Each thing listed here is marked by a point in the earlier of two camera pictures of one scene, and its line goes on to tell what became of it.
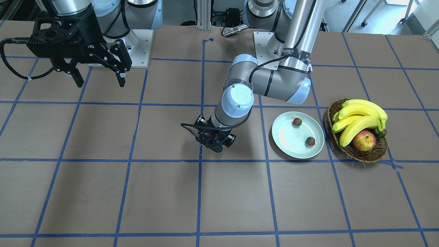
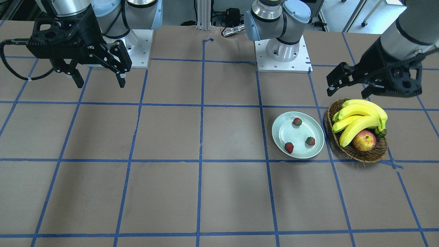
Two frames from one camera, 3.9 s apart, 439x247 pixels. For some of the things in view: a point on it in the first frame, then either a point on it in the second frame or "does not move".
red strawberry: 310,141 does not move
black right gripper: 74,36 does not move
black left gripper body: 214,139 to 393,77
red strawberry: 297,121 does not move
